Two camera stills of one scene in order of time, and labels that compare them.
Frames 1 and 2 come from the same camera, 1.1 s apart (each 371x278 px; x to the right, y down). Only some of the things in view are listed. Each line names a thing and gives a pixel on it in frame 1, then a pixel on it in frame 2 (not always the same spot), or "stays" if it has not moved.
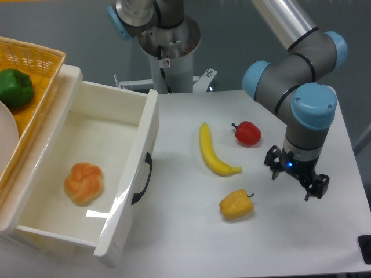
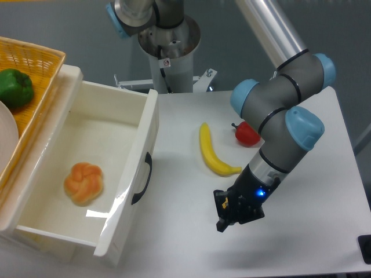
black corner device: x=364 y=242 stays
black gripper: x=302 y=170 → x=244 y=199
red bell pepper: x=247 y=134 stays
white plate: x=8 y=137 stays
